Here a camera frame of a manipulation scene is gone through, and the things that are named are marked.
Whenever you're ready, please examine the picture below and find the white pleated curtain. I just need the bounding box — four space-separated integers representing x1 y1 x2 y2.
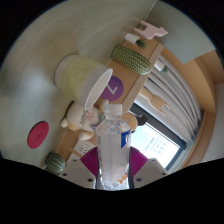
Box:
146 54 204 148

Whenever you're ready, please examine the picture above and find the clear plastic water bottle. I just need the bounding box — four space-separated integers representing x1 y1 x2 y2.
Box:
95 103 133 192

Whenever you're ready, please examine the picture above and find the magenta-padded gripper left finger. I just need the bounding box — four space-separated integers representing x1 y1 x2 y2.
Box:
59 146 101 190

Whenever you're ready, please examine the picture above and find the pink horse figurine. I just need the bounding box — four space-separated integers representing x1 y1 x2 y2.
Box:
133 20 169 40

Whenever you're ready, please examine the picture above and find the cream plush mouse toy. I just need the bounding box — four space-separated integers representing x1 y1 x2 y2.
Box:
60 101 138 142

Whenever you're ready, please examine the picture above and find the white wall socket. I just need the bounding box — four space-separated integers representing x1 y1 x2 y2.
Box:
73 139 98 156

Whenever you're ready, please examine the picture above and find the grey-green desk partition panel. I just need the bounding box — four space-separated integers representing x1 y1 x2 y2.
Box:
146 0 218 64

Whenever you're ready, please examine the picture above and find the flat round red coaster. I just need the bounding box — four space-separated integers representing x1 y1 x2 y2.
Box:
27 120 50 150

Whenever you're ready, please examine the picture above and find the dark-framed window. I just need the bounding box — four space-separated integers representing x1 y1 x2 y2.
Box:
128 103 188 171

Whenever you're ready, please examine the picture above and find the tall green cactus ornament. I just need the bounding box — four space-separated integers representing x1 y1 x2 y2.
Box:
111 44 153 76

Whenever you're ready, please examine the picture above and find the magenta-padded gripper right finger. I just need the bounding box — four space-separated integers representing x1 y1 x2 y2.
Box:
128 146 169 190

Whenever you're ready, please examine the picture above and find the round purple number sticker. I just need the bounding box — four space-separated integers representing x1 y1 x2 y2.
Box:
99 75 125 102

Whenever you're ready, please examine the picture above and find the dark horse figurine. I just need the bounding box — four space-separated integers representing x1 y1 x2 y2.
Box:
134 113 149 127

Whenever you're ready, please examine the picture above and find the wooden desk ledge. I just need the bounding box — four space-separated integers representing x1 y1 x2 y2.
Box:
39 39 165 168

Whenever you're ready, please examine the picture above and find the translucent white plastic cup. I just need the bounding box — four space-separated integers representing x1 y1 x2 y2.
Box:
54 54 114 110

